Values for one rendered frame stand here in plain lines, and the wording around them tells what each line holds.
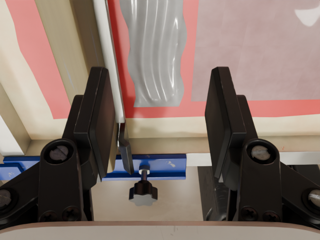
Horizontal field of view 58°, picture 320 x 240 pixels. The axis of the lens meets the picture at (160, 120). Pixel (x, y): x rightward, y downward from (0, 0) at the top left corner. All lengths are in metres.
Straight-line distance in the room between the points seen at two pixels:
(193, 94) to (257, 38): 0.12
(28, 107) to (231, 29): 0.32
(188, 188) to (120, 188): 0.59
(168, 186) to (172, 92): 2.14
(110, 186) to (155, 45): 2.25
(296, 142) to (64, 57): 0.40
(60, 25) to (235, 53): 0.23
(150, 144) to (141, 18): 0.22
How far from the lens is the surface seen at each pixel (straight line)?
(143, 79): 0.40
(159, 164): 0.48
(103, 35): 0.33
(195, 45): 0.38
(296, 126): 0.53
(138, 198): 0.46
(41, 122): 0.51
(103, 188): 2.61
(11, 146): 0.52
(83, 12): 0.27
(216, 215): 1.24
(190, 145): 0.49
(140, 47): 0.37
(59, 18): 0.25
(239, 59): 0.40
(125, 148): 0.40
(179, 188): 2.57
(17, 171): 0.54
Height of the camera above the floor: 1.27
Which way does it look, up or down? 43 degrees down
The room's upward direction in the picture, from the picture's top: 180 degrees clockwise
